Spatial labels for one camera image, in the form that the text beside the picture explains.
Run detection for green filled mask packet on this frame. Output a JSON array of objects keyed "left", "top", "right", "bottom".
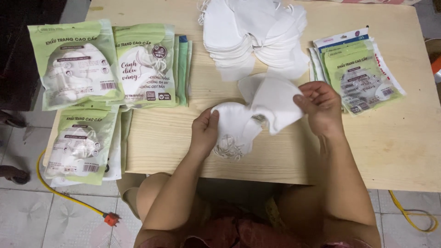
[
  {"left": 43, "top": 104, "right": 120, "bottom": 186},
  {"left": 28, "top": 19, "right": 125, "bottom": 112}
]

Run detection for person's right hand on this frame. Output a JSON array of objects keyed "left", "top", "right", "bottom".
[{"left": 293, "top": 81, "right": 345, "bottom": 139}]

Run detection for single white face mask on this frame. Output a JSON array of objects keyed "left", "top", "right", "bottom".
[{"left": 237, "top": 73, "right": 306, "bottom": 135}]

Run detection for orange and white object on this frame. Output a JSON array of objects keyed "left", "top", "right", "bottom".
[{"left": 431, "top": 55, "right": 441, "bottom": 84}]

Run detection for white mask packet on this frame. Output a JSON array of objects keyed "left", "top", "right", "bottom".
[{"left": 50, "top": 110, "right": 124, "bottom": 188}]

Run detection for bunch of white face masks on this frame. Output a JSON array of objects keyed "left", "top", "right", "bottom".
[{"left": 210, "top": 101, "right": 266, "bottom": 161}]

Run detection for large pile of white masks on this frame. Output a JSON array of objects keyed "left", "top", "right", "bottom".
[{"left": 197, "top": 0, "right": 311, "bottom": 82}]

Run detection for person's leg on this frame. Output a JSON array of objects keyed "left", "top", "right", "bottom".
[
  {"left": 276, "top": 186, "right": 382, "bottom": 248},
  {"left": 136, "top": 172, "right": 173, "bottom": 221}
]

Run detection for green mask packet script print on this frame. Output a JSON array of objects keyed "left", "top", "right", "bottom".
[{"left": 111, "top": 23, "right": 180, "bottom": 109}]

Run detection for stack of empty green packets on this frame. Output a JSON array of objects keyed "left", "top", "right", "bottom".
[{"left": 308, "top": 27, "right": 408, "bottom": 116}]

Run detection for green packets stacked edgewise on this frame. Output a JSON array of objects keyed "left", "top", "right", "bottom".
[{"left": 174, "top": 34, "right": 193, "bottom": 107}]

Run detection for person's left leg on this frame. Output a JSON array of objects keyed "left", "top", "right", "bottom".
[{"left": 136, "top": 172, "right": 173, "bottom": 221}]

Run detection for dark furniture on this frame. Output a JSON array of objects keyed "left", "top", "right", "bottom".
[{"left": 0, "top": 0, "right": 68, "bottom": 112}]

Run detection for yellow cable with orange plug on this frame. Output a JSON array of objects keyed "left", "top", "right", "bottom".
[{"left": 36, "top": 150, "right": 121, "bottom": 227}]

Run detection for person's left hand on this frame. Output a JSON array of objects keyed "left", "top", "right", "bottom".
[{"left": 188, "top": 110, "right": 220, "bottom": 156}]

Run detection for person's right leg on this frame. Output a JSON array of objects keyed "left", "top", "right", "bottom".
[{"left": 276, "top": 186, "right": 382, "bottom": 248}]

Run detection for dark red shorts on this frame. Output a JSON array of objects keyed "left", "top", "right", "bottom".
[{"left": 138, "top": 203, "right": 374, "bottom": 248}]

